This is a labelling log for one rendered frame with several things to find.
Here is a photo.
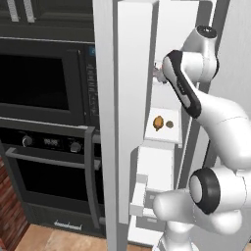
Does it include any white freezer rack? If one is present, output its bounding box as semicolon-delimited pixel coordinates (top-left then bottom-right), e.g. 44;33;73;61
143;107;184;149

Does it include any silver oven knob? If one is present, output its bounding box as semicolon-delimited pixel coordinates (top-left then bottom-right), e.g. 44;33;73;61
21;134;34;148
69;140;82;154

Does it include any black microwave oven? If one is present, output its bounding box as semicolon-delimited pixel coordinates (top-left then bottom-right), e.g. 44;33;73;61
0;36;101;127

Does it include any brown chicken drumstick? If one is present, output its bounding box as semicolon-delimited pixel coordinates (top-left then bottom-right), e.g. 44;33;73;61
152;115;166;132

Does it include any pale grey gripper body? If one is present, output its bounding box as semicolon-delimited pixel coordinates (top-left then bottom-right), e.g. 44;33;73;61
152;62;169;85

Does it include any black built-in oven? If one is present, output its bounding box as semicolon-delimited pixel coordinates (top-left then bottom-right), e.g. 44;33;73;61
0;117;108;238

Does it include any silver cupboard handle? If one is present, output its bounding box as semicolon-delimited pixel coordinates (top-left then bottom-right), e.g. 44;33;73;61
23;0;36;24
6;0;21;23

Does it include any white freezer door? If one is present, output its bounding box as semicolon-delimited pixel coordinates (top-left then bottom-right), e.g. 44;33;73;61
92;0;184;251

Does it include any grey oven door handle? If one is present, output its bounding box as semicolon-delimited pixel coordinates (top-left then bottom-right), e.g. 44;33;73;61
4;147;102;172

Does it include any dark cupboard run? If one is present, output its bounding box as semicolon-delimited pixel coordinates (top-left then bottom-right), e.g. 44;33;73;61
0;0;96;42

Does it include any white fridge freezer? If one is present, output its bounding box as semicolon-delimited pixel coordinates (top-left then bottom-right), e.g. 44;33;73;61
143;0;251;251

